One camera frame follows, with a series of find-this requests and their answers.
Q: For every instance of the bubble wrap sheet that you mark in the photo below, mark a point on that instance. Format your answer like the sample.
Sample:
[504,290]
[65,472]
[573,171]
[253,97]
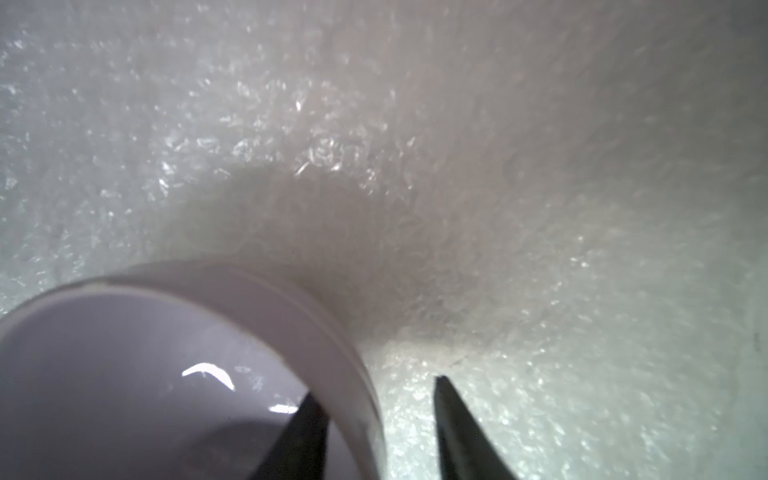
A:
[561,205]

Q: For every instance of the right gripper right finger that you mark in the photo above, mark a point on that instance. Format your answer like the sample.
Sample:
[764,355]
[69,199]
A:
[465,453]

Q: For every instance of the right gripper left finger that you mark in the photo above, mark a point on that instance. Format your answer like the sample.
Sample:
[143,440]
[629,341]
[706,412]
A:
[300,451]

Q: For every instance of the lavender ceramic bowl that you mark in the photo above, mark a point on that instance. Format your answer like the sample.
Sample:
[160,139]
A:
[178,370]

